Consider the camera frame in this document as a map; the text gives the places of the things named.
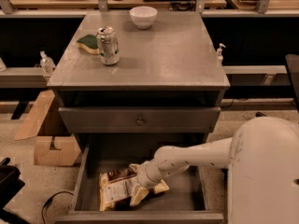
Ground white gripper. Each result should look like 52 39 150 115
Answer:
129 160 189 207

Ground clear bottle left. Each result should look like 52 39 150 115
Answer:
40 51 55 74

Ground closed grey top drawer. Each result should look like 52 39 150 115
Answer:
59 107 221 133

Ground brown chip bag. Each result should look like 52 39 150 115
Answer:
98 163 171 213

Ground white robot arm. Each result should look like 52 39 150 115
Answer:
135 117 299 224

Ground white bowl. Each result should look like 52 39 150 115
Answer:
129 7 158 29

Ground green yellow sponge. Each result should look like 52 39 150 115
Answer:
76 35 100 55

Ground white pump bottle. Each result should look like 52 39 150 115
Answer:
216 43 226 63

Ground black object bottom left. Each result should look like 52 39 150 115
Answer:
0 158 29 224

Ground cardboard box on floor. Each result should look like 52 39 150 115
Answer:
34 135 81 166

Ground grey drawer cabinet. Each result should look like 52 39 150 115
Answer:
48 10 230 147

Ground wooden back shelf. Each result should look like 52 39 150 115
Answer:
9 0 171 9

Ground silver soda can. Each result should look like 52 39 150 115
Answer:
96 26 120 65

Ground black floor cable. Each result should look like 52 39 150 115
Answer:
40 190 75 224

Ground open grey middle drawer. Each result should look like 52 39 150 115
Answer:
57 133 224 224

